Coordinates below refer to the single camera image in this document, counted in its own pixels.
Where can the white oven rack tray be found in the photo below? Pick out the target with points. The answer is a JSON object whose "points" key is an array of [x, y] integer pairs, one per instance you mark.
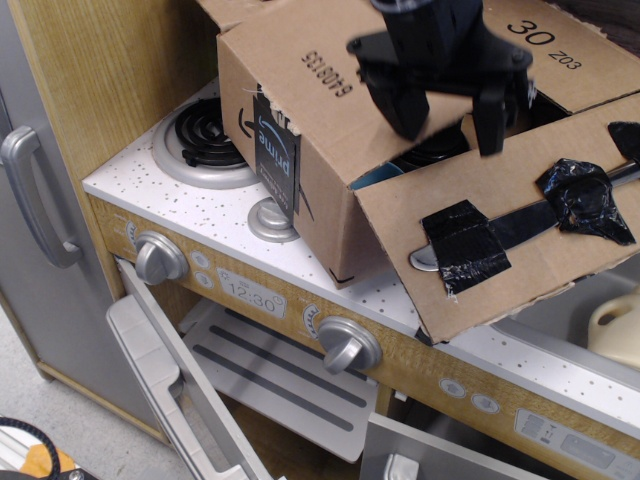
{"points": [[280, 379]]}

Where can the orange chip snack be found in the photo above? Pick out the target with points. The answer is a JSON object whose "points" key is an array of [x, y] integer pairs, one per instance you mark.
{"points": [[38, 462]]}

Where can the silver stove knob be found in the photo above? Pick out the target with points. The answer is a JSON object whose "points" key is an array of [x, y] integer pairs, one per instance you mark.
{"points": [[347, 345], [158, 259]]}

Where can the grey fridge door handle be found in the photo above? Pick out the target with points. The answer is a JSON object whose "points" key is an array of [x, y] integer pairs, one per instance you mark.
{"points": [[17, 150]]}

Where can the wooden toy kitchen unit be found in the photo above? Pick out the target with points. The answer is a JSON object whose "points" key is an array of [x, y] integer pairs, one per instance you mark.
{"points": [[109, 72]]}

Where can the silver right stove knob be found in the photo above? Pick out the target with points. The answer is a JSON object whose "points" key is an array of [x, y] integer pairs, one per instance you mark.
{"points": [[347, 345]]}

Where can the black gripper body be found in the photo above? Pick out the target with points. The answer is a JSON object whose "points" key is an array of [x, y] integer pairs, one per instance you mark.
{"points": [[443, 46]]}

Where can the cream ceramic jug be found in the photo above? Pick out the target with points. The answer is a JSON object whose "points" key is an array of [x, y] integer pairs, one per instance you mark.
{"points": [[613, 330]]}

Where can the silver knife taped on flap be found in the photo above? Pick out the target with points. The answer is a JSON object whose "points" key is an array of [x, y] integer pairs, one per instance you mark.
{"points": [[522, 225]]}

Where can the black coil stove burner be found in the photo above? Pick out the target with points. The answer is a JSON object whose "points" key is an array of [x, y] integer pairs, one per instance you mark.
{"points": [[190, 146]]}

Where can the light blue bowl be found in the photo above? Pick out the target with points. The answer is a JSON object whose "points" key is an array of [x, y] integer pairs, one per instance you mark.
{"points": [[380, 174]]}

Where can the grey toy fridge door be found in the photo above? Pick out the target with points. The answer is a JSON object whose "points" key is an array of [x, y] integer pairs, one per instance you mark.
{"points": [[52, 284]]}

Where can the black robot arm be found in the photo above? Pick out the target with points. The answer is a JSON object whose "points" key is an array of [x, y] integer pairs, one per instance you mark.
{"points": [[445, 47]]}

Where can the silver toy sink basin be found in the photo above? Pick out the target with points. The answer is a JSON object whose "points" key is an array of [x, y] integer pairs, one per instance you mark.
{"points": [[555, 333]]}

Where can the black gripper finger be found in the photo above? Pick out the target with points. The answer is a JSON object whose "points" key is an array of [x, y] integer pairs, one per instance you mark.
{"points": [[404, 107], [489, 120]]}

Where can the small silver burner disc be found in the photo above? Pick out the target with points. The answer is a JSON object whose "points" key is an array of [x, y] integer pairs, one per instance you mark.
{"points": [[268, 222]]}

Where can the silver left stove knob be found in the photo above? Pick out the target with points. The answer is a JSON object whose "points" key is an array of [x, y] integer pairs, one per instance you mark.
{"points": [[158, 259]]}

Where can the grey dishwasher door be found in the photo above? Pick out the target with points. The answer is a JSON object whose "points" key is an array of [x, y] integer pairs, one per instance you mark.
{"points": [[395, 450]]}

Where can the large cardboard box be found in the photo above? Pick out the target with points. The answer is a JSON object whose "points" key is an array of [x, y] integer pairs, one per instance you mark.
{"points": [[294, 107]]}

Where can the open grey oven door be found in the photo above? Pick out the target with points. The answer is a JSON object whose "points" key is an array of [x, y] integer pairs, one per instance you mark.
{"points": [[187, 407]]}

